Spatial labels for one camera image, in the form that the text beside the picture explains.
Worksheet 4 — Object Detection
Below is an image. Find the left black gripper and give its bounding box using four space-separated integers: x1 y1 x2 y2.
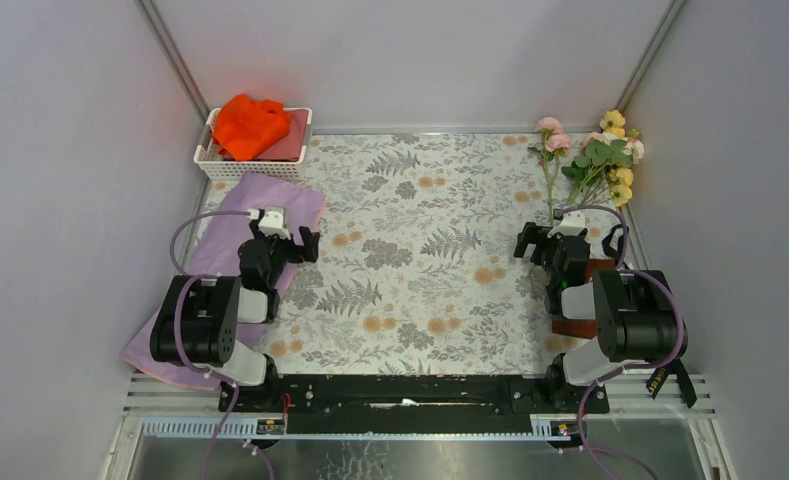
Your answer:
248 221 318 289

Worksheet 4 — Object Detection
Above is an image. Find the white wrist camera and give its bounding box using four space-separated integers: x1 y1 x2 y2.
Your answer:
547 210 586 238
248 206 292 240

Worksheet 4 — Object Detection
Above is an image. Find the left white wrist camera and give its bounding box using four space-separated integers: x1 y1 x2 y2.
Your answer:
248 206 292 240

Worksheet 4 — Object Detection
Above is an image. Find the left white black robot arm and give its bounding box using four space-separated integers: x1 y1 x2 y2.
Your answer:
149 220 320 411

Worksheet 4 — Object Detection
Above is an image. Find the black strap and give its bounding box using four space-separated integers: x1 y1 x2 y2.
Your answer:
601 223 699 409

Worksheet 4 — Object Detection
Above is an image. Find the purple cable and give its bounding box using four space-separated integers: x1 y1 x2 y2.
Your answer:
169 210 276 480
556 203 688 480

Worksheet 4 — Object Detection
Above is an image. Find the black mounting base rail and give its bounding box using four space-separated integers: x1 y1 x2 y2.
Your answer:
218 374 610 435

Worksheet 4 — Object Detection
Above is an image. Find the brown leather pad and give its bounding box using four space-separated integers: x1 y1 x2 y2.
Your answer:
551 259 616 339

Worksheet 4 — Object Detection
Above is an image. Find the floral patterned table mat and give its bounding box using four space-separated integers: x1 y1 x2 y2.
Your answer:
252 134 580 374

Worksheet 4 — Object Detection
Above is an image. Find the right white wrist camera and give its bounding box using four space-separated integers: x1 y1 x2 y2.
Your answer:
547 210 586 238

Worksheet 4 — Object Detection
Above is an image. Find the dark red folded paper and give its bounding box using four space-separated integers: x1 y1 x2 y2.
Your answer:
256 108 312 162

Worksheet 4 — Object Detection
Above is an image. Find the orange cloth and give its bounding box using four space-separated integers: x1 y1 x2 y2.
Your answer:
212 94 293 162

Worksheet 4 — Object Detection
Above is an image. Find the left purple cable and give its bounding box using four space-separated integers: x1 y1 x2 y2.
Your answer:
169 210 276 480

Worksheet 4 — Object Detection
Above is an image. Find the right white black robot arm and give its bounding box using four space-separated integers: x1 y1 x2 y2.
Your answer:
514 222 695 412

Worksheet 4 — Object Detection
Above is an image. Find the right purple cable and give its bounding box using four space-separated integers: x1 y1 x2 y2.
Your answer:
556 203 688 480

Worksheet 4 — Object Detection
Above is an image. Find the white plastic basket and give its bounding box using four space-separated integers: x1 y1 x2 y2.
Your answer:
193 107 313 181

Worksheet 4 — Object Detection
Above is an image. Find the yellow fake flower bunch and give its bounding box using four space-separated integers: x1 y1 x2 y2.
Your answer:
561 109 646 209

